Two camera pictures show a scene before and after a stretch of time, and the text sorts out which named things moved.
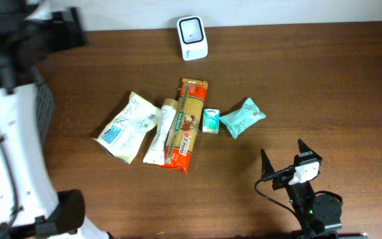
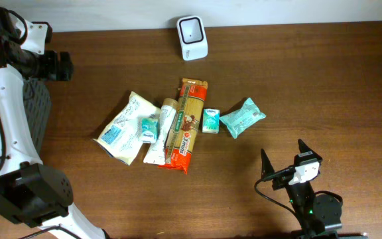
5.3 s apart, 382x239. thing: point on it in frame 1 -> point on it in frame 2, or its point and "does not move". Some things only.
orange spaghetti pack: x=186 y=123 does not move
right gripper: x=281 y=182 does not move
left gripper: x=67 y=40 -> x=54 y=72
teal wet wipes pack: x=236 y=122 does not move
